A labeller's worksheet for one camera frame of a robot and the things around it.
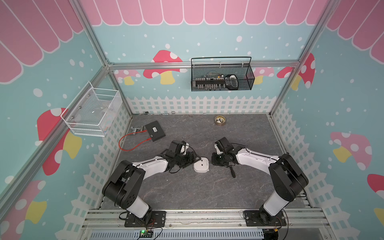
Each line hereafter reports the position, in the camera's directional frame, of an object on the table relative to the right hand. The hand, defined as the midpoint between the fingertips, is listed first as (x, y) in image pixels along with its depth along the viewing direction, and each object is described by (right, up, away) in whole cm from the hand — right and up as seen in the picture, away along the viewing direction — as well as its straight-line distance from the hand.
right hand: (211, 161), depth 91 cm
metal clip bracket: (-55, +19, +18) cm, 60 cm away
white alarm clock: (-5, -3, -1) cm, 6 cm away
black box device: (-39, +18, +17) cm, 46 cm away
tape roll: (+9, +26, +25) cm, 37 cm away
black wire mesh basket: (+7, +52, +2) cm, 52 cm away
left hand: (-9, 0, -3) cm, 9 cm away
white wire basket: (-61, +29, -17) cm, 70 cm away
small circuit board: (-34, -31, -18) cm, 50 cm away
